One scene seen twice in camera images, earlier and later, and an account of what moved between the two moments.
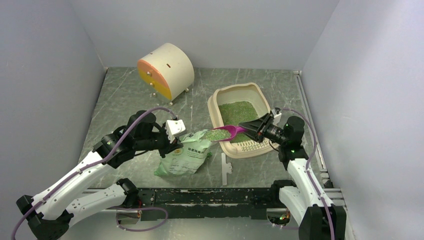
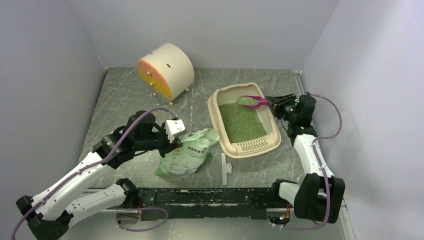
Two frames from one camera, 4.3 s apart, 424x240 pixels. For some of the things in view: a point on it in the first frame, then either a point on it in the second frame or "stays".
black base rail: x=204 y=204 stays
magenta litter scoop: x=223 y=134 to x=262 y=102
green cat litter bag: x=189 y=158 stays
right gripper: x=256 y=129 to x=280 y=101
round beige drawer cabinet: x=166 y=72 stays
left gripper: x=168 y=147 stays
